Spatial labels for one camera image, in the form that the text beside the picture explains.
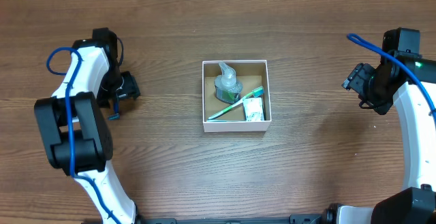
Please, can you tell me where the blue toothpaste tube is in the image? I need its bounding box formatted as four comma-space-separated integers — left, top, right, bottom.
206, 119, 246, 123

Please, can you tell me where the clear pump bottle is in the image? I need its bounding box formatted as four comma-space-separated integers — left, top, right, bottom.
214, 61, 243, 104

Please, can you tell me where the blue disposable razor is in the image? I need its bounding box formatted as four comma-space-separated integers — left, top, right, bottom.
108, 95, 120, 121

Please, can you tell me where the green white toothbrush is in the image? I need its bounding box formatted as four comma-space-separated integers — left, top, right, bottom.
208, 86, 264, 120

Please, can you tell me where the green white packet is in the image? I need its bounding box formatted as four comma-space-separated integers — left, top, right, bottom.
243, 97, 264, 122

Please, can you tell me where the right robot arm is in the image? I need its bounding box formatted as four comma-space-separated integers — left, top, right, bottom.
319, 57, 435, 223

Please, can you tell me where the white cardboard box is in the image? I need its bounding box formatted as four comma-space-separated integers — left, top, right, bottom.
202, 60, 272, 132

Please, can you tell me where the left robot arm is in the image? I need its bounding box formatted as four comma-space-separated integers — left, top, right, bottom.
34, 37, 141, 223

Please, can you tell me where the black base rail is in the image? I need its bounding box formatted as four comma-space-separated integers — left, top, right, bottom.
139, 214, 322, 224

